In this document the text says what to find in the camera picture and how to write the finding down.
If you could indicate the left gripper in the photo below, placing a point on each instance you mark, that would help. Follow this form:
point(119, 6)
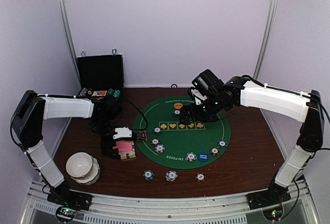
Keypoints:
point(108, 152)

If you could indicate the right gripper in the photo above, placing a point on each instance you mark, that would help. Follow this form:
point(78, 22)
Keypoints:
point(196, 117)

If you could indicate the red backed card deck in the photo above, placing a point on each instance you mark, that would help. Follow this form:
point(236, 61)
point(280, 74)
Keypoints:
point(124, 147)

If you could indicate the orange dealer button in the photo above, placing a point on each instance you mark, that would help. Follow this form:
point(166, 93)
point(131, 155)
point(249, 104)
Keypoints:
point(178, 105)

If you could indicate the green chips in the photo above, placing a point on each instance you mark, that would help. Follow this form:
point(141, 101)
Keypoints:
point(157, 130)
point(222, 144)
point(176, 112)

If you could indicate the triangular all-in button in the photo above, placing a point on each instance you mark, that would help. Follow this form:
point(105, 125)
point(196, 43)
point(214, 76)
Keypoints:
point(142, 136)

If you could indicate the orange chips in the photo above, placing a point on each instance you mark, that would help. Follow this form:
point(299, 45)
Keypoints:
point(155, 142)
point(214, 151)

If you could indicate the blue small blind button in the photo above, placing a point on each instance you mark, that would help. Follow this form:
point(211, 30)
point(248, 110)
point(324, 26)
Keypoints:
point(203, 156)

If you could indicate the green poker chip stack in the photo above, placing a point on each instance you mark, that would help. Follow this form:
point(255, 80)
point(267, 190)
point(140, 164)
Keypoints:
point(148, 175)

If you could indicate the blue white chips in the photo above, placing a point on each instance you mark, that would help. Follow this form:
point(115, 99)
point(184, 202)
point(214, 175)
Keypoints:
point(160, 148)
point(191, 157)

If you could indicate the orange black poker chip stack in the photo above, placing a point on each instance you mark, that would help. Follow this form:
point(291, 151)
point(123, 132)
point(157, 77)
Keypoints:
point(200, 177)

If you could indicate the blue white poker chip stack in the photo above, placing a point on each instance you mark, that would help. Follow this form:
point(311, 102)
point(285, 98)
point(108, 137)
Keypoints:
point(171, 176)

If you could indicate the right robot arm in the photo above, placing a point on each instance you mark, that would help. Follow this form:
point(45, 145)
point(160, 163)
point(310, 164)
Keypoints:
point(211, 95)

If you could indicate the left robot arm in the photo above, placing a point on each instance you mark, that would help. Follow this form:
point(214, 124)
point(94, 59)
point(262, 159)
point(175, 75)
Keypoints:
point(26, 127)

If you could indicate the blue gold card box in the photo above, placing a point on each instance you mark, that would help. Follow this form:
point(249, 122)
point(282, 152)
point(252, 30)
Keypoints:
point(128, 156)

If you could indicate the white ceramic bowl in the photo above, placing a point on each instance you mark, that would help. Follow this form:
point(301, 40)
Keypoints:
point(79, 165)

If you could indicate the white scalloped plate stack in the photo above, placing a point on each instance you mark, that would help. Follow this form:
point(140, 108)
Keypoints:
point(93, 175)

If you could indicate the teal chips in case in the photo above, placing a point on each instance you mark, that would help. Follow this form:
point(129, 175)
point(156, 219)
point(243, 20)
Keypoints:
point(114, 93)

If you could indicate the red cards in case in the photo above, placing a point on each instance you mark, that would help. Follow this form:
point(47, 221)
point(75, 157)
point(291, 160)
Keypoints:
point(99, 93)

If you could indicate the round green poker mat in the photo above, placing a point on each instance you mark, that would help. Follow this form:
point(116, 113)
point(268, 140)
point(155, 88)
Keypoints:
point(179, 139)

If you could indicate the black poker case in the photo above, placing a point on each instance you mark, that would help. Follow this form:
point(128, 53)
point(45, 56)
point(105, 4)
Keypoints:
point(100, 73)

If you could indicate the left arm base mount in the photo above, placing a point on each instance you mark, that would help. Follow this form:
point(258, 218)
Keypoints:
point(76, 200)

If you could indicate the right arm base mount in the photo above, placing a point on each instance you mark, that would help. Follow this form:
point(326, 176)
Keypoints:
point(265, 198)

